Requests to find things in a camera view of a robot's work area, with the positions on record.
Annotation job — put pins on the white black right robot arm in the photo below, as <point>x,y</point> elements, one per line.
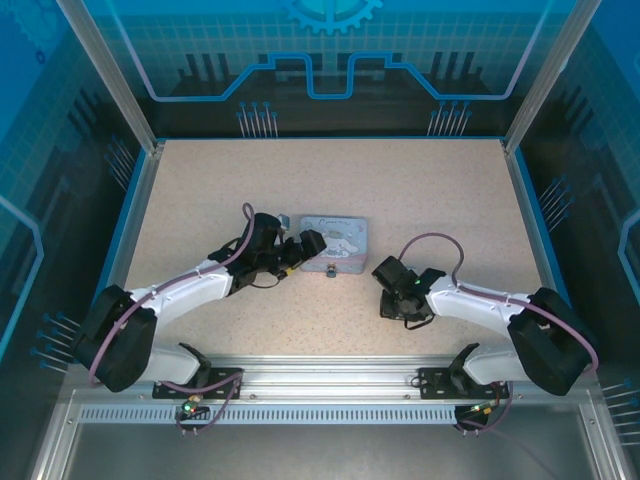
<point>475,305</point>

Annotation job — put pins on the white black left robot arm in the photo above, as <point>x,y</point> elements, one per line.
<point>190,290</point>

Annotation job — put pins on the small connector with LED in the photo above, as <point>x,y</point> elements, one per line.
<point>192,406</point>
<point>484,408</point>

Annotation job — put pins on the aluminium bottom tray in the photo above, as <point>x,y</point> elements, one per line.
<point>320,450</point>

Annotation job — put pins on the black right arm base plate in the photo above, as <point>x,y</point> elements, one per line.
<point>432,382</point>

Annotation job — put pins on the aluminium mounting rail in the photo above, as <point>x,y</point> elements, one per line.
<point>325,372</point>

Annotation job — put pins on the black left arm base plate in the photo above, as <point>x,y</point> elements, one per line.
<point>225,380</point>

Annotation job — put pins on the aluminium frame post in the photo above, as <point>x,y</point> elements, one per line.
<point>545,75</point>
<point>110,75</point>

